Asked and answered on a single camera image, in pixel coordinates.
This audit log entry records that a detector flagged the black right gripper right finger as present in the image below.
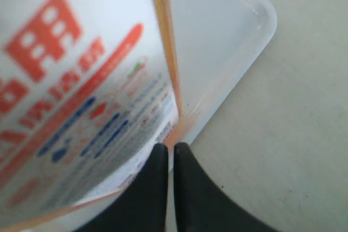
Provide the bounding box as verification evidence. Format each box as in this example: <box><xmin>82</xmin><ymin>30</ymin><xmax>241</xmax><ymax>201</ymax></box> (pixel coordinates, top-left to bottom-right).
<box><xmin>173</xmin><ymin>142</ymin><xmax>275</xmax><ymax>231</ymax></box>

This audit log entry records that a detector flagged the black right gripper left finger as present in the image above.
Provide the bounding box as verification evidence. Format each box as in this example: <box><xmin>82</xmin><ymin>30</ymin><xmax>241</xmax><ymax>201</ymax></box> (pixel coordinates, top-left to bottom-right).
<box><xmin>77</xmin><ymin>143</ymin><xmax>169</xmax><ymax>232</ymax></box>

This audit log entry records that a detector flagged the orange pump soap bottle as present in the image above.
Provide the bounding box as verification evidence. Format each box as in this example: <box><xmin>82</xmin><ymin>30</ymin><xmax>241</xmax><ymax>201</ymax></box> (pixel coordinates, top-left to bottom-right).
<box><xmin>1</xmin><ymin>0</ymin><xmax>180</xmax><ymax>229</ymax></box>

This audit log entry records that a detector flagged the white rectangular foam tray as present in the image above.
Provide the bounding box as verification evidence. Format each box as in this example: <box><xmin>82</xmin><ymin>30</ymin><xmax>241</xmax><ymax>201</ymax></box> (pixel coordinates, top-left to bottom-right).
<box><xmin>165</xmin><ymin>0</ymin><xmax>278</xmax><ymax>173</ymax></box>

